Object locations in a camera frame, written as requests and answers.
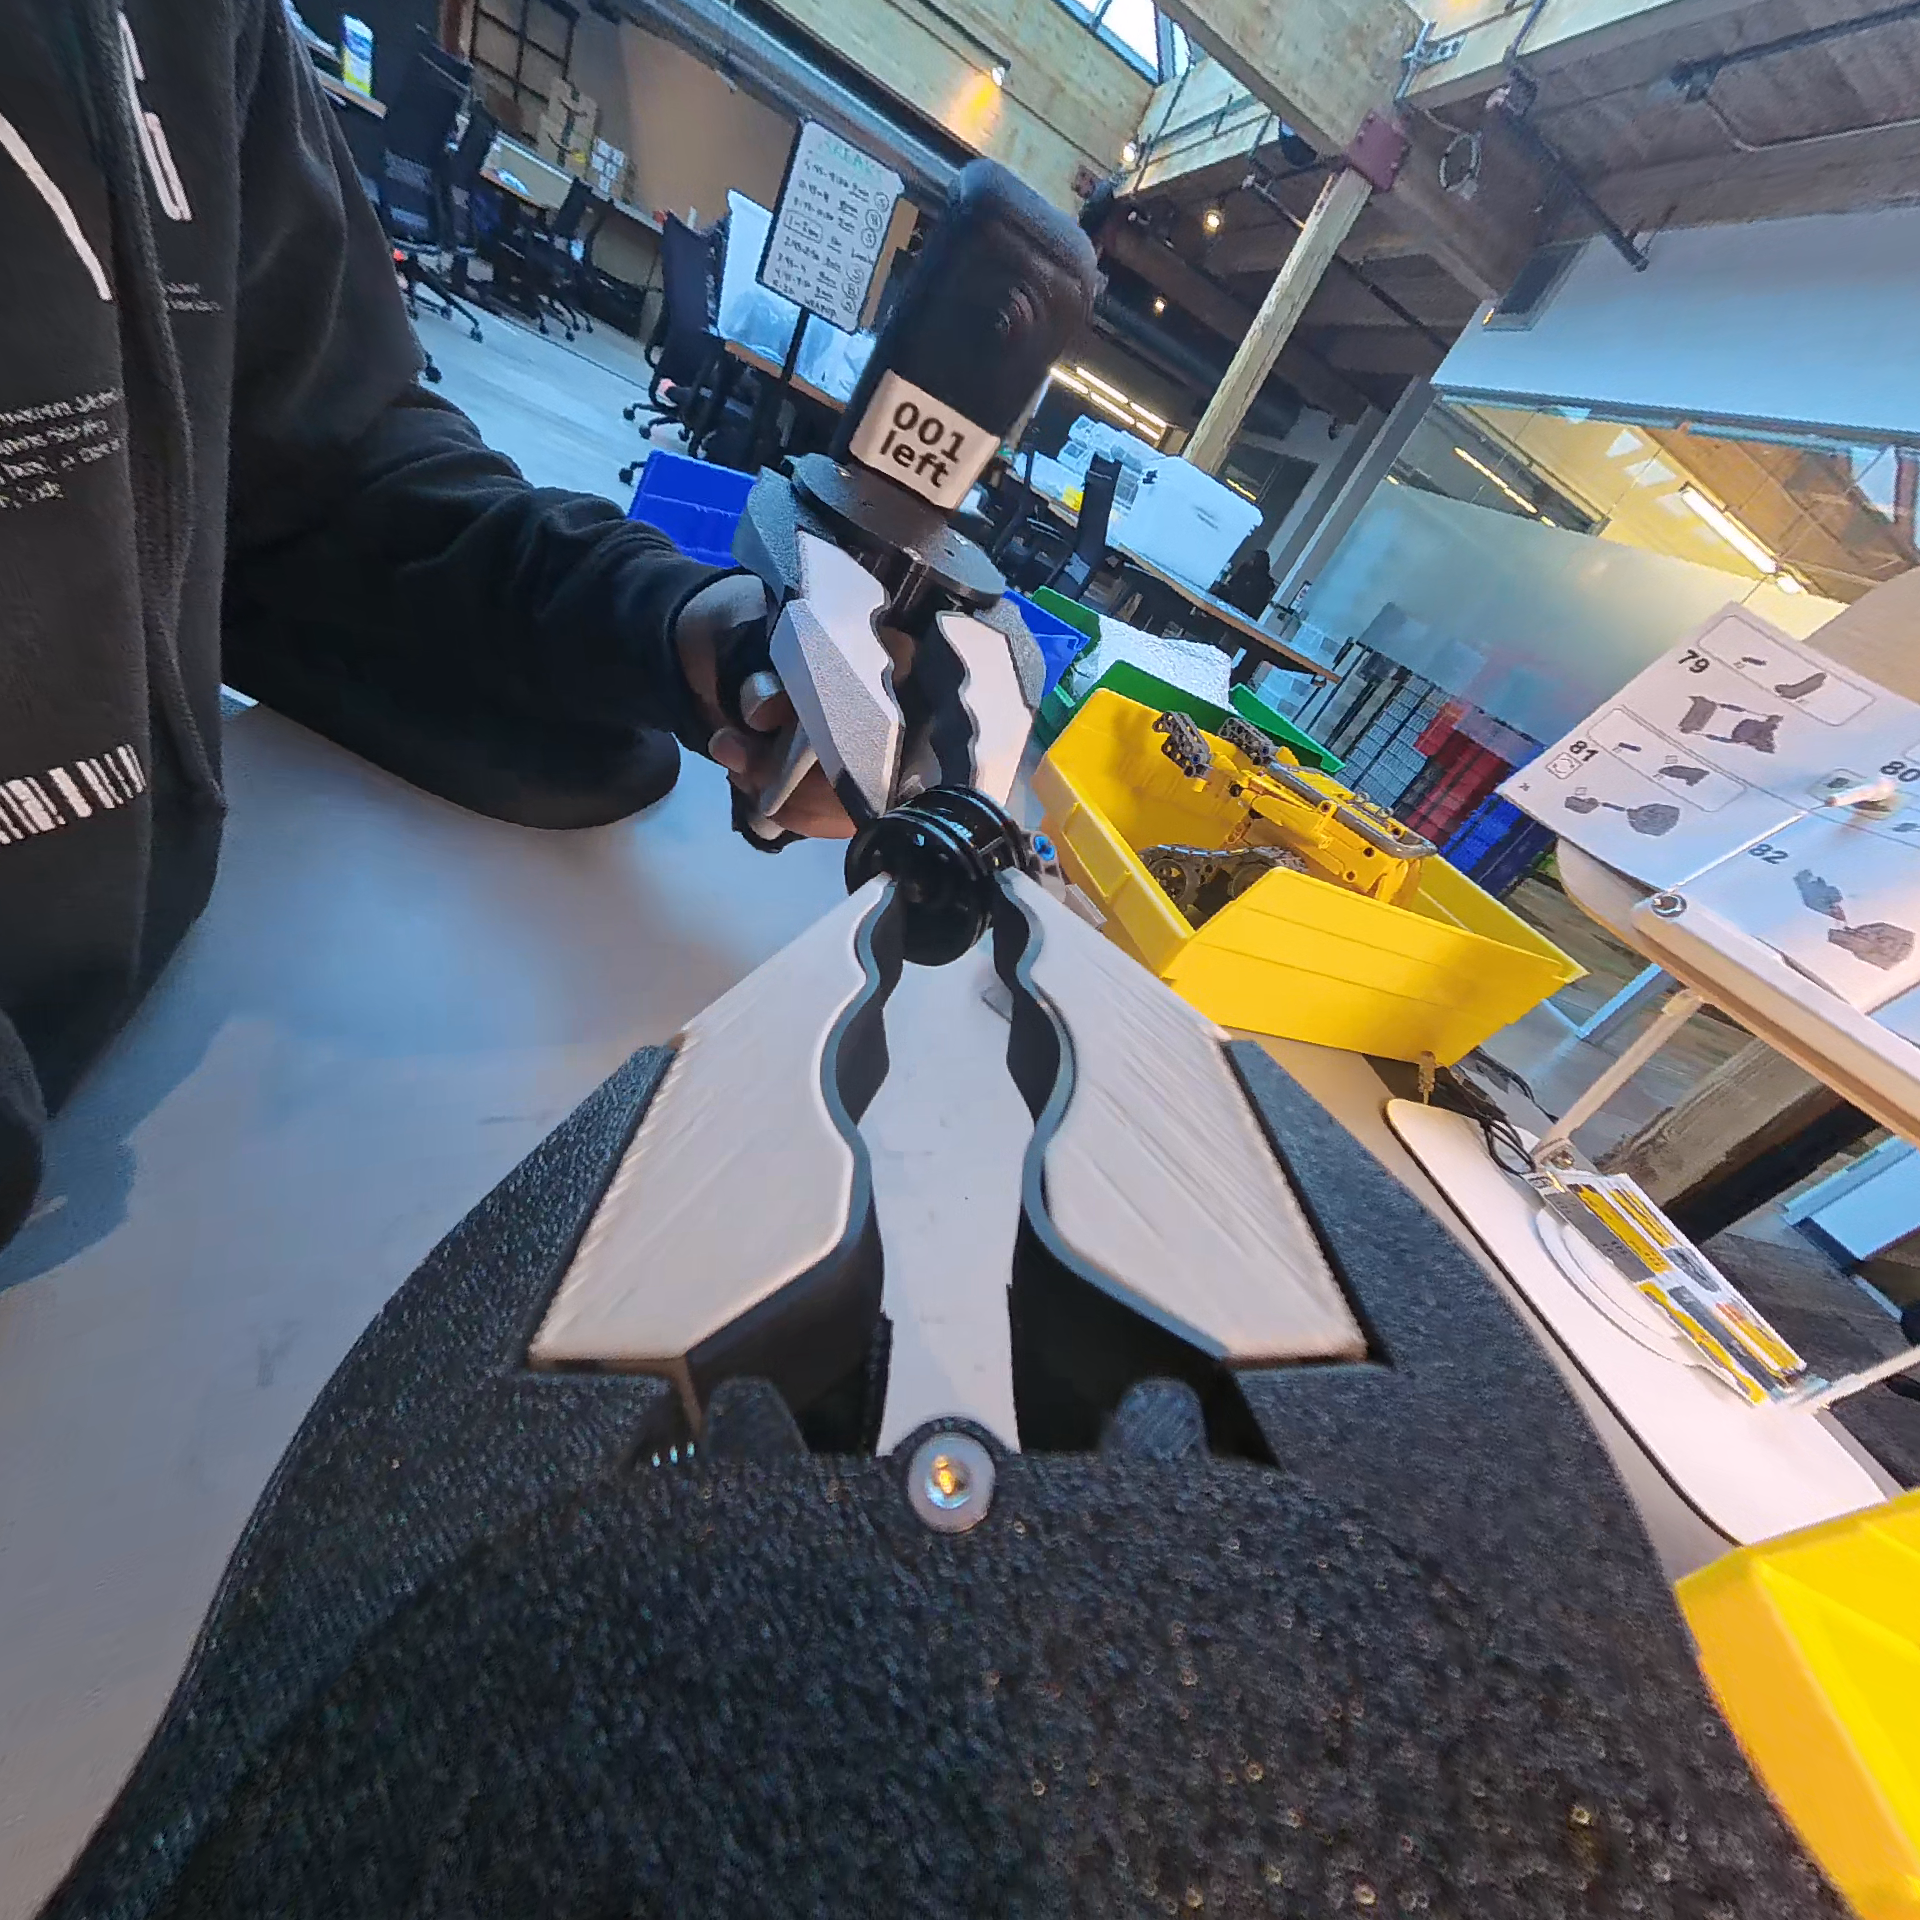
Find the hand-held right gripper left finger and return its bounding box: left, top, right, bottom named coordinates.
left=529, top=879, right=908, bottom=1374

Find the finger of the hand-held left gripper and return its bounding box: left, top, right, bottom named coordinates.
left=767, top=528, right=921, bottom=833
left=929, top=607, right=1044, bottom=812

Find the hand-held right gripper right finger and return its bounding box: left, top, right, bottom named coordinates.
left=990, top=873, right=1374, bottom=1364

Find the black toy wheel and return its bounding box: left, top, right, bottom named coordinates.
left=844, top=785, right=1041, bottom=969

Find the grey desk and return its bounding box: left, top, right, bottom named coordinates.
left=0, top=680, right=1695, bottom=1920

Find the person's left hand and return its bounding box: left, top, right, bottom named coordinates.
left=702, top=661, right=921, bottom=847

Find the whiteboard sign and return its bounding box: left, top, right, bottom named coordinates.
left=755, top=117, right=910, bottom=335

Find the white storage box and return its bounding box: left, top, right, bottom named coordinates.
left=1111, top=451, right=1266, bottom=589

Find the yellow storage bin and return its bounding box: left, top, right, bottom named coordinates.
left=1677, top=1492, right=1920, bottom=1920
left=1030, top=688, right=1587, bottom=1070

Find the black office chair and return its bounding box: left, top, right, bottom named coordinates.
left=375, top=52, right=505, bottom=347
left=617, top=209, right=735, bottom=484

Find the green storage bin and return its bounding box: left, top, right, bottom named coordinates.
left=1030, top=585, right=1345, bottom=775

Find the yellow toy tracked vehicle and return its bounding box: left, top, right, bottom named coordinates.
left=1135, top=709, right=1437, bottom=927

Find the stack of coloured crates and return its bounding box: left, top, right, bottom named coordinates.
left=1334, top=638, right=1561, bottom=887

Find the yellow printed leaflet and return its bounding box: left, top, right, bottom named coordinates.
left=1526, top=1167, right=1812, bottom=1408

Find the white booklet stand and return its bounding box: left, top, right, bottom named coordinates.
left=1530, top=561, right=1920, bottom=1203

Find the white instruction booklet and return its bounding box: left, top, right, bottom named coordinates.
left=1500, top=603, right=1920, bottom=1051

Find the person in black hoodie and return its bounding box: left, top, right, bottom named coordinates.
left=0, top=0, right=430, bottom=1248

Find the wooden support post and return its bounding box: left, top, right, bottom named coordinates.
left=1183, top=157, right=1378, bottom=473

